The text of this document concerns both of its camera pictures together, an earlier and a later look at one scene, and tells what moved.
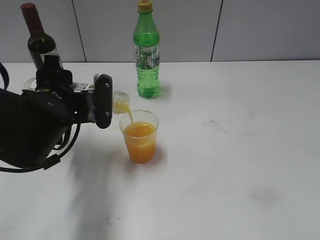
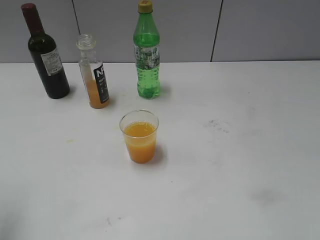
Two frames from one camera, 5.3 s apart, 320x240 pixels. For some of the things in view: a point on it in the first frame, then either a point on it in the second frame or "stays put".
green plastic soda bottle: [146, 47] stays put
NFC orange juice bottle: [120, 99] → [93, 71]
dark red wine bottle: [39, 44] stays put
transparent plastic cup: [139, 126] stays put
